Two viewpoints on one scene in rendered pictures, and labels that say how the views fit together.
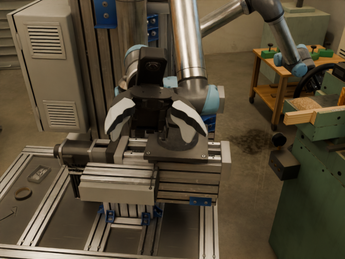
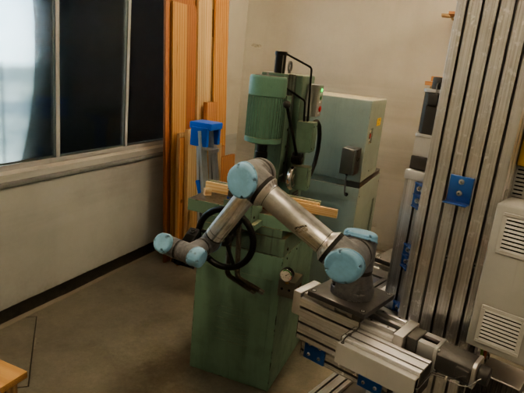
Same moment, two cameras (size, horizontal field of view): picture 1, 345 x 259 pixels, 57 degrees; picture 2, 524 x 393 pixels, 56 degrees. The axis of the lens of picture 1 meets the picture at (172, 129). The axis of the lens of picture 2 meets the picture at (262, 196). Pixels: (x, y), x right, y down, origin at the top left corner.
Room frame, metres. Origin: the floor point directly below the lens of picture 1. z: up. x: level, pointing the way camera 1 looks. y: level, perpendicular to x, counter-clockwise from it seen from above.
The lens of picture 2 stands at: (2.99, 0.51, 1.56)
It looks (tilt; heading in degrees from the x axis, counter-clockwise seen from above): 15 degrees down; 213
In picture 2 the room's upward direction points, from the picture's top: 6 degrees clockwise
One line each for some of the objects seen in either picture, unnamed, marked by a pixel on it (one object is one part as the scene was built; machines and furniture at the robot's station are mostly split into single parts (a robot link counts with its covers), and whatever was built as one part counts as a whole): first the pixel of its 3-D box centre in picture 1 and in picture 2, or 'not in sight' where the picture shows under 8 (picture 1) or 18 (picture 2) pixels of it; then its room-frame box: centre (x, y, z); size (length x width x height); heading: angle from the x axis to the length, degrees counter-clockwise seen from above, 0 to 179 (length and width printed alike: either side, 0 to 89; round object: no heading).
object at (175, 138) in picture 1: (177, 127); not in sight; (0.96, -0.02, 0.87); 0.15 x 0.15 x 0.10
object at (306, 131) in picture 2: not in sight; (306, 136); (0.78, -0.68, 1.23); 0.09 x 0.08 x 0.15; 13
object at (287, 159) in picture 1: (283, 164); (290, 285); (1.11, -0.50, 0.58); 0.12 x 0.08 x 0.08; 13
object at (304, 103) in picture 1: (308, 104); not in sight; (1.06, -0.51, 0.91); 0.12 x 0.09 x 0.03; 13
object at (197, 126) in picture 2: not in sight; (207, 209); (0.51, -1.51, 0.58); 0.27 x 0.25 x 1.16; 102
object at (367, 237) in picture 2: not in sight; (358, 248); (1.46, -0.06, 0.98); 0.13 x 0.12 x 0.14; 9
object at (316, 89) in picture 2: not in sight; (313, 100); (0.69, -0.72, 1.40); 0.10 x 0.06 x 0.16; 13
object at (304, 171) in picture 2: not in sight; (300, 177); (0.81, -0.67, 1.02); 0.09 x 0.07 x 0.12; 103
